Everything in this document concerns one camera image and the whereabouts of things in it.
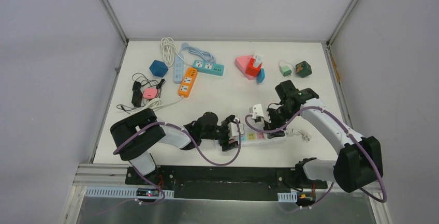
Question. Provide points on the teal power strip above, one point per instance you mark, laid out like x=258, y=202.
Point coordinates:
x=209, y=68

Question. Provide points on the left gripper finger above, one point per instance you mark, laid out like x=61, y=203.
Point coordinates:
x=230, y=119
x=228, y=144

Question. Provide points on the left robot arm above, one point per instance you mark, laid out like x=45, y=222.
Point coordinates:
x=136, y=134

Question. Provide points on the dark green dragon cube adapter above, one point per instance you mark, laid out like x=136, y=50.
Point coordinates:
x=303, y=69

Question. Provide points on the white charger on red cube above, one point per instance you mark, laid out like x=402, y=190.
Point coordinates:
x=257, y=59

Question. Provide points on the blue small adapter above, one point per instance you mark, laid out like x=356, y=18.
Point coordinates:
x=261, y=76

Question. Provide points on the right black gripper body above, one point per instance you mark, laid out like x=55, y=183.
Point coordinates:
x=281, y=116

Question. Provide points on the red cube adapter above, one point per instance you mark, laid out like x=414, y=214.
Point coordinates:
x=251, y=70

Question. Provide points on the blue cube adapter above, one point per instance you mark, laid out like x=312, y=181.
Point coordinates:
x=158, y=68

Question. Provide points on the orange power strip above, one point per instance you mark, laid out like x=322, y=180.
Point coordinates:
x=188, y=82

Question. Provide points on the black power adapter with cable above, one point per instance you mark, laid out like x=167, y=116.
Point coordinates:
x=140, y=83

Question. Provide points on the pink round adapter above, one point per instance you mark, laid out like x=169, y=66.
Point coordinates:
x=150, y=93

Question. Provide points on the white multicolour power strip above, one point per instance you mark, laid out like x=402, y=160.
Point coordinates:
x=252, y=138

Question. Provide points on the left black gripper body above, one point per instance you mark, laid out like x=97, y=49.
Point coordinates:
x=225, y=133

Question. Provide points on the light blue power strip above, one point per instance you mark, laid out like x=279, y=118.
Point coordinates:
x=178, y=68

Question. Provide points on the light green plug charger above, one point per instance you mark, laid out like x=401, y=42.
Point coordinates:
x=285, y=68

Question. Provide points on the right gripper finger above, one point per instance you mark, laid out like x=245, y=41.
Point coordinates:
x=268, y=122
x=277, y=134

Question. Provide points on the pink triangular power strip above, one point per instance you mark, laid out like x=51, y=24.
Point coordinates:
x=242, y=62

